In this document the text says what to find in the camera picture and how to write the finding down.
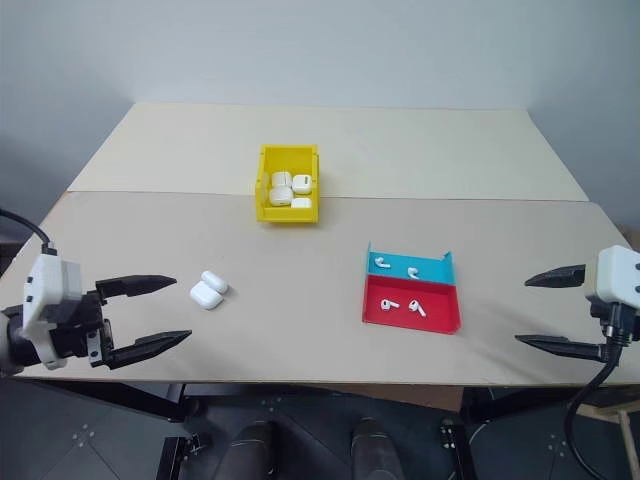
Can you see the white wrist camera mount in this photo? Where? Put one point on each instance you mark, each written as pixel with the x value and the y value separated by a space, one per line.
pixel 47 280
pixel 617 275

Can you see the blue tray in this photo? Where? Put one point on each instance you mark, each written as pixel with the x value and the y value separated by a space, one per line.
pixel 430 270

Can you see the wooden frame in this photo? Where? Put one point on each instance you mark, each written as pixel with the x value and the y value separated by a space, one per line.
pixel 625 410

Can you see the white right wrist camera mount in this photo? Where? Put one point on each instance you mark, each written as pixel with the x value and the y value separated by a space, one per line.
pixel 617 275

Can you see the red tray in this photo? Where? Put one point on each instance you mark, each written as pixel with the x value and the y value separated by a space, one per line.
pixel 395 320

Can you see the yellow plastic bin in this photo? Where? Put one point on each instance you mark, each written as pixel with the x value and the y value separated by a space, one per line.
pixel 287 215

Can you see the earbud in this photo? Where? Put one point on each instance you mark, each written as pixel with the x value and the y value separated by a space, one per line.
pixel 416 306
pixel 412 272
pixel 383 262
pixel 386 305

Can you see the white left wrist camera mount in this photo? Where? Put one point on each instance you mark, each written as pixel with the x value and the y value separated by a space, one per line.
pixel 47 280

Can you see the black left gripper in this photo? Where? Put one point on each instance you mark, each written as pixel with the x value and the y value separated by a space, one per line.
pixel 75 325

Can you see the dark rounded shape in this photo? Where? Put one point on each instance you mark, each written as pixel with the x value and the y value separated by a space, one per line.
pixel 372 447
pixel 252 450

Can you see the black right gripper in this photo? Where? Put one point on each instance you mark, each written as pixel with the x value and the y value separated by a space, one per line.
pixel 596 311

